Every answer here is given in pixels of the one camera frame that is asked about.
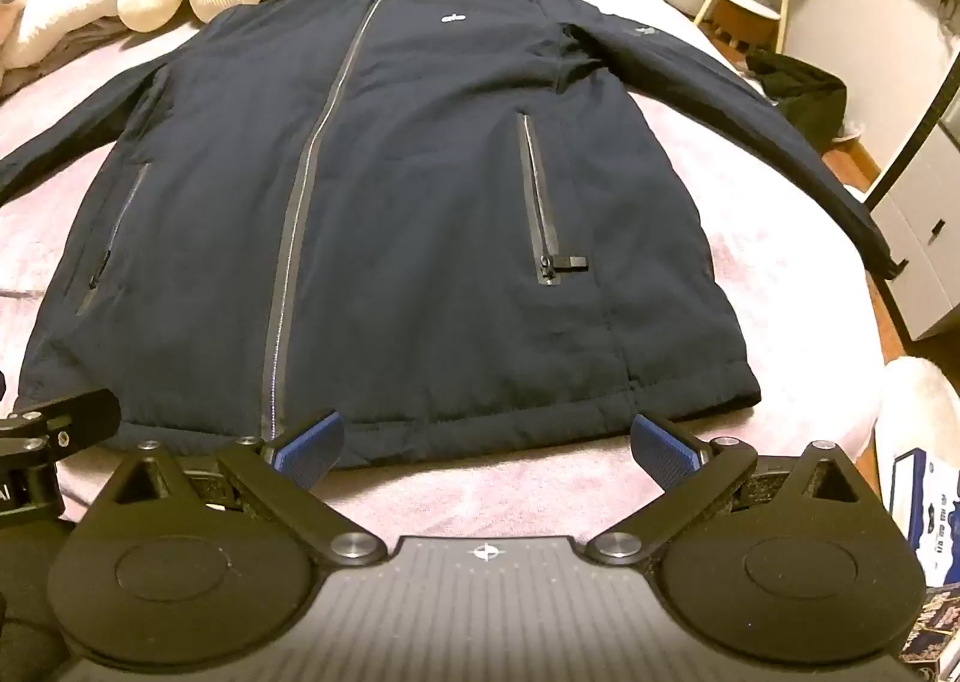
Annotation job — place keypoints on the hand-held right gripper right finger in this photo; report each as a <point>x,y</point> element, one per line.
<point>661,446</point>

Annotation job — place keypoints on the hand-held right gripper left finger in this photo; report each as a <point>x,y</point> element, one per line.
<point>311,448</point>

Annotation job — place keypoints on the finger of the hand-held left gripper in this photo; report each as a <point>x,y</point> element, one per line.
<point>79,413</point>

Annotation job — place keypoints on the navy zip jacket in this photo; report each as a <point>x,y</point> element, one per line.
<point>420,202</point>

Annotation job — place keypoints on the purple fleece bed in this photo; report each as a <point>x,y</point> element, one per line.
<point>757,292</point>

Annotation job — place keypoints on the white fluffy cushion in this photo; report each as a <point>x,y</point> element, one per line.
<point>919,404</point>

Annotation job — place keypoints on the blue printed box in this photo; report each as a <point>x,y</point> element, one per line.
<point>926,509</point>

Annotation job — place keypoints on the dark printed box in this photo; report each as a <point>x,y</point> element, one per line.
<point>937,626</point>

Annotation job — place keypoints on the white cabinet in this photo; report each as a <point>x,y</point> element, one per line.
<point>919,232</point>

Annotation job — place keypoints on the white paper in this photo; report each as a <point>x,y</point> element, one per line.
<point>856,133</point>

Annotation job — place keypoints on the dark bag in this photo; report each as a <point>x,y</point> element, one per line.
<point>799,97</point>

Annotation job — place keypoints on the small wooden stool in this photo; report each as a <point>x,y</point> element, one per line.
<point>742,26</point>

